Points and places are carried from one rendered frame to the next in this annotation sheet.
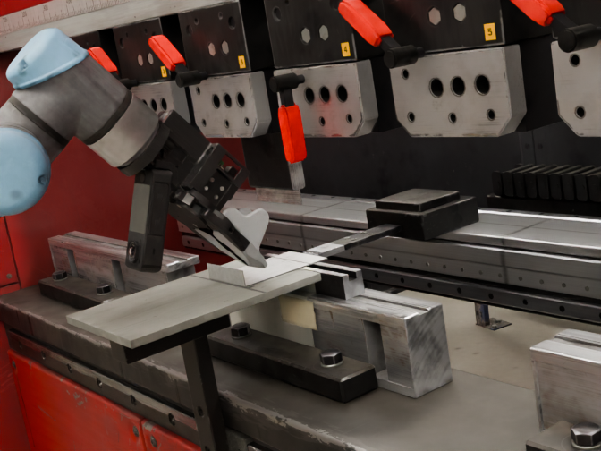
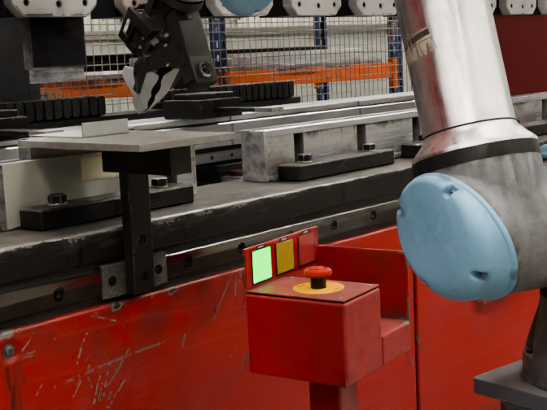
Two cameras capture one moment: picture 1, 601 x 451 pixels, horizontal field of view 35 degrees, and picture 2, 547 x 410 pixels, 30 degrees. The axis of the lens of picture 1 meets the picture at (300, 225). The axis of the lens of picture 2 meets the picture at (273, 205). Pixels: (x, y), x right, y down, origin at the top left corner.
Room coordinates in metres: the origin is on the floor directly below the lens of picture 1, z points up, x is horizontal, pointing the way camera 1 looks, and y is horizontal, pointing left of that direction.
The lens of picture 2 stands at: (1.28, 1.61, 1.11)
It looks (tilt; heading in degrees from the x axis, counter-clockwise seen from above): 8 degrees down; 256
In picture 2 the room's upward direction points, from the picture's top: 3 degrees counter-clockwise
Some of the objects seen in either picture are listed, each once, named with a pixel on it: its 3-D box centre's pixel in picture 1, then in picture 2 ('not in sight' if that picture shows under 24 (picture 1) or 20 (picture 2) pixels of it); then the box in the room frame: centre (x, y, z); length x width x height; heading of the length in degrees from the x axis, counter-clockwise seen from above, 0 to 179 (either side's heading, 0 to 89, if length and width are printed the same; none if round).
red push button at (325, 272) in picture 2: not in sight; (317, 279); (0.89, 0.27, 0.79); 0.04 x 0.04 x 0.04
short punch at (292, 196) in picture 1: (273, 166); (54, 50); (1.22, 0.02, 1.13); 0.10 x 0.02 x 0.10; 35
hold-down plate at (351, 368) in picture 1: (285, 360); (111, 205); (1.15, 0.05, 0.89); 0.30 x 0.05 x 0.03; 35
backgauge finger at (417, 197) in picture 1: (382, 224); (6, 126); (1.30, -0.11, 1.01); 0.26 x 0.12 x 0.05; 125
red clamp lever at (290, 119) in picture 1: (293, 117); not in sight; (1.05, -0.01, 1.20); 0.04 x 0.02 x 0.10; 125
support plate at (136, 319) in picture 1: (193, 298); (125, 140); (1.13, 0.14, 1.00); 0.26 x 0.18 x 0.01; 125
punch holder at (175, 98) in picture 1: (169, 76); not in sight; (1.40, 0.15, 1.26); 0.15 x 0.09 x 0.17; 35
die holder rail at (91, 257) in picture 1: (120, 270); not in sight; (1.67, 0.33, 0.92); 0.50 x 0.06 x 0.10; 35
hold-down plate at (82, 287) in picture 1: (83, 293); not in sight; (1.68, 0.41, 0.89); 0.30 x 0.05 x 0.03; 35
